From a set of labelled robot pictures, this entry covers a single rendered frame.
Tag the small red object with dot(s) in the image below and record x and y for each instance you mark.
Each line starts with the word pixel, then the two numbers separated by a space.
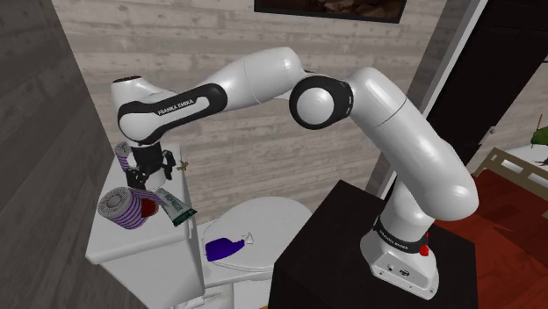
pixel 149 208

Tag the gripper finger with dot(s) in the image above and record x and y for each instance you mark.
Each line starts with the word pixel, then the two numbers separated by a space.
pixel 136 179
pixel 169 164

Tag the blue tube with white cap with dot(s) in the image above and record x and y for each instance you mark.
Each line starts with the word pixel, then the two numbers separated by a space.
pixel 220 249

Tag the large purple striped paper roll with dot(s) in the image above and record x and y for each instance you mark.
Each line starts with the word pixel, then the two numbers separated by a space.
pixel 124 207

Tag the dark framed wall picture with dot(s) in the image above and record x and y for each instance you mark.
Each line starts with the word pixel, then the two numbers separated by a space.
pixel 329 6

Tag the green and white tube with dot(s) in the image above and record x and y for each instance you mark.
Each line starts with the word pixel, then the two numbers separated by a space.
pixel 177 209

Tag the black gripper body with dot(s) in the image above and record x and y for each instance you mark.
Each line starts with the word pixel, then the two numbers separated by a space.
pixel 147 156

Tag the dark door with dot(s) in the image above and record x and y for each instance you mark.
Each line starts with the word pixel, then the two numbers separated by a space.
pixel 488 77

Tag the green plant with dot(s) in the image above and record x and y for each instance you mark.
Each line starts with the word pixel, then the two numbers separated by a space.
pixel 540 137

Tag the black robot stand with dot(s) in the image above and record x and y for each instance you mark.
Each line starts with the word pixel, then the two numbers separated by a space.
pixel 329 256

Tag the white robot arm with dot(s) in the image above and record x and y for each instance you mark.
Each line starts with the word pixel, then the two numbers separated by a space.
pixel 411 141

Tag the white toilet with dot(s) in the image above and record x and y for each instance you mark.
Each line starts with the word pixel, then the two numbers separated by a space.
pixel 257 218

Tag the small purple striped paper roll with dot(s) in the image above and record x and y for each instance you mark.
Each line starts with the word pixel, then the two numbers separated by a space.
pixel 123 156

